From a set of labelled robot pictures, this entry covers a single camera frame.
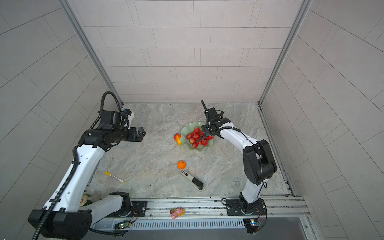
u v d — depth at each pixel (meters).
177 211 0.68
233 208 0.71
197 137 0.91
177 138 0.93
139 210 0.70
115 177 0.80
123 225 0.65
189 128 0.98
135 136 0.64
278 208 0.72
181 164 0.83
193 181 0.77
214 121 0.68
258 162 0.46
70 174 0.40
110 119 0.53
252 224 0.68
